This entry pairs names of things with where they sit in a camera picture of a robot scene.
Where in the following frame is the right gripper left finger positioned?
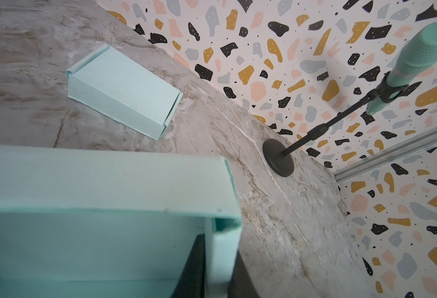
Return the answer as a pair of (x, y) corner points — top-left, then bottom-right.
(171, 234), (206, 298)

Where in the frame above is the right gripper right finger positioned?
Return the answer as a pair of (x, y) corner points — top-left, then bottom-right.
(228, 252), (259, 298)

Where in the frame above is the mint paper box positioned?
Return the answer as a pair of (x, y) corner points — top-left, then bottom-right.
(0, 145), (242, 298)
(66, 44), (183, 140)

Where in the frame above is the black microphone stand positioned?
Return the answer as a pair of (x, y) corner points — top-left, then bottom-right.
(262, 71), (414, 177)

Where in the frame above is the mint green microphone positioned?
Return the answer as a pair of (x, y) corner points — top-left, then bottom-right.
(366, 22), (437, 115)

